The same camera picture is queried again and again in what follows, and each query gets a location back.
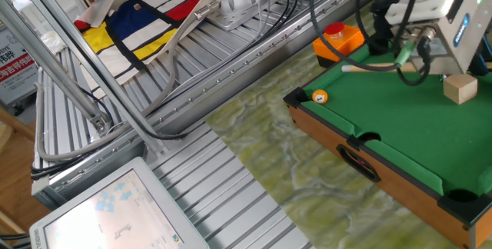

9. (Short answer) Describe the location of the aluminium frame brace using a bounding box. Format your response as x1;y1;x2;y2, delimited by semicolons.
0;0;112;134

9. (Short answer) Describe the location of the grey corrugated hose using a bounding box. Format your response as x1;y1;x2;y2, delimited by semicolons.
33;0;222;162

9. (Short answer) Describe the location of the light wooden cube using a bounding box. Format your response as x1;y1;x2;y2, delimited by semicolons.
442;73;479;105

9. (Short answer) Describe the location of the orange emergency stop button box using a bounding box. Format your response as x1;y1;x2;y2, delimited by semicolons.
312;22;365;69

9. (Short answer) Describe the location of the white sign red text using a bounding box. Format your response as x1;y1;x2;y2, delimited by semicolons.
0;29;39;106

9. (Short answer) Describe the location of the white teach pendant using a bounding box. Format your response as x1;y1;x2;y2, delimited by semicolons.
29;156;211;249

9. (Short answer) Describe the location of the mini green pool table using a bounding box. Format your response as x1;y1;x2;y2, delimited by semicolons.
283;32;492;249

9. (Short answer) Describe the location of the yellow pool ball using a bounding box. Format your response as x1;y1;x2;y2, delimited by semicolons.
311;88;329;105

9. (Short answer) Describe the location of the colour block tote bag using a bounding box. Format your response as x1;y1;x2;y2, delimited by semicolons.
73;0;222;100

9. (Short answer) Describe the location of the aluminium frame profile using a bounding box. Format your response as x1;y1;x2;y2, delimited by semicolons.
7;0;170;156

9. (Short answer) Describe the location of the white crumpled cloth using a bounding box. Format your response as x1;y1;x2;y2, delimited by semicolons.
41;30;67;55

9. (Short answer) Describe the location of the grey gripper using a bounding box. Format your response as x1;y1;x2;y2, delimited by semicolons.
405;0;492;77

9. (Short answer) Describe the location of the wooden pool cue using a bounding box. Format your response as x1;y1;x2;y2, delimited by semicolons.
341;62;418;74

